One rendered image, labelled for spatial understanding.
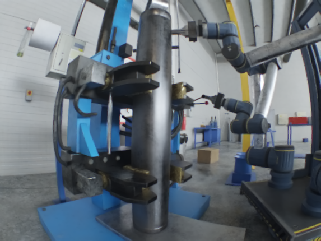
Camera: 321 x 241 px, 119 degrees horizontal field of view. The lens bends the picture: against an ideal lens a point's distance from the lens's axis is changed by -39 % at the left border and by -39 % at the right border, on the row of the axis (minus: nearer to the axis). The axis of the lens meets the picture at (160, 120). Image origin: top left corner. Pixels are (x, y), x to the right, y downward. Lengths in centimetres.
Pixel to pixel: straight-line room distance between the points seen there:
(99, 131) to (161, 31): 75
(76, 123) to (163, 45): 60
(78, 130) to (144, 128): 32
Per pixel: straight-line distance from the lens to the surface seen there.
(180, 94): 85
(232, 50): 90
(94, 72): 66
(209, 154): 351
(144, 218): 88
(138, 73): 65
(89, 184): 66
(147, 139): 74
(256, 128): 103
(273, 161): 143
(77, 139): 77
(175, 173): 88
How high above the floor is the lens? 73
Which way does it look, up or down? 4 degrees up
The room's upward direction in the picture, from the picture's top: 1 degrees clockwise
